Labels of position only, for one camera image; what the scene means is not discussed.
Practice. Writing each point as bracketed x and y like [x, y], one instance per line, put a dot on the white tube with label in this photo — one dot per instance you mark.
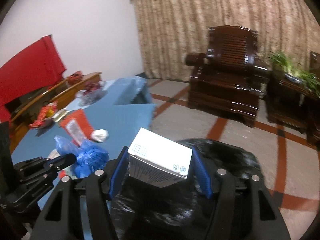
[75, 131]

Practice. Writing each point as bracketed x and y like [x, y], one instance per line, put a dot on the blue plastic bag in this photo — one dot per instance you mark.
[89, 156]

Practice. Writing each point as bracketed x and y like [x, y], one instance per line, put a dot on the glass fruit bowl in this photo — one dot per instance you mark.
[91, 97]

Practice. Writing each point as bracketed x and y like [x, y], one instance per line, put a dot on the black trash bag bin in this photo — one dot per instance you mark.
[181, 211]

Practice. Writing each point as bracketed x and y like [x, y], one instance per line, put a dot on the red cloth cover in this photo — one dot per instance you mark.
[38, 65]

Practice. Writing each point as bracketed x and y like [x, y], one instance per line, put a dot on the beige patterned curtain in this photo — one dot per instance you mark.
[170, 29]

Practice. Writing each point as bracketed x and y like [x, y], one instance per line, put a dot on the crumpled white tissue ball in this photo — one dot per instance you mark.
[99, 135]

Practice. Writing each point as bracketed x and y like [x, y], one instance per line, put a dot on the red snack wrapper dish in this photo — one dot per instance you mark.
[45, 116]

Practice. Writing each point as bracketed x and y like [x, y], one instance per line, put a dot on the red apples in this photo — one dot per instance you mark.
[90, 87]

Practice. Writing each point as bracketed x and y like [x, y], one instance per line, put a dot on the green potted plant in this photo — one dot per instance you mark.
[293, 71]

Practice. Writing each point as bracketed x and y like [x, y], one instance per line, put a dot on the white cardboard box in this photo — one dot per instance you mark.
[158, 161]

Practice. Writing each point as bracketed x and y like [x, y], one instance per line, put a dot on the orange foam fruit net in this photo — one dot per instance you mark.
[80, 117]

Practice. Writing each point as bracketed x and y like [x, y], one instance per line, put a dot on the small tissue box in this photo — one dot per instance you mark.
[59, 115]

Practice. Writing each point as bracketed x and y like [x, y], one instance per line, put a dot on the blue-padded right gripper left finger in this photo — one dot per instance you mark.
[60, 217]

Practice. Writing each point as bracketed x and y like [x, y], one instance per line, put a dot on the dark wooden side table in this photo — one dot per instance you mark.
[287, 103]

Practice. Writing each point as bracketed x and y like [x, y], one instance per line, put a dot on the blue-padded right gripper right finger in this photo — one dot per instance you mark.
[263, 217]

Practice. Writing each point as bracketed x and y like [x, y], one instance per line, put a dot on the blue tablecloth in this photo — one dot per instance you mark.
[122, 112]

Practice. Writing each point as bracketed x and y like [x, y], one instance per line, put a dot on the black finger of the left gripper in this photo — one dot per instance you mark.
[38, 167]

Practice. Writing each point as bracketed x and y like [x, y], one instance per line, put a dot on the wooden bench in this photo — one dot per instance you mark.
[63, 93]

